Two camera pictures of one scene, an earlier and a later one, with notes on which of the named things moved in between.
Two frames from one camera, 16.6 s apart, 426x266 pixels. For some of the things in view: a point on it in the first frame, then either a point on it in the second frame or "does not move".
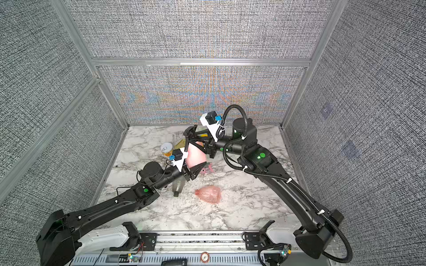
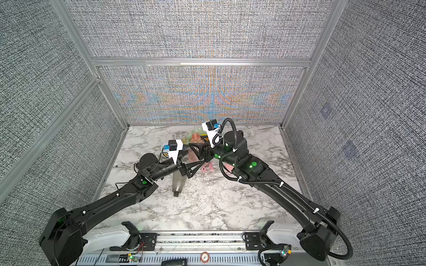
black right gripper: x=212 y=147 -> x=206 y=150
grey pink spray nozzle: x=209 y=169 does not move
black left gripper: x=189 y=173 does not move
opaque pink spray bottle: x=194 y=157 does not move
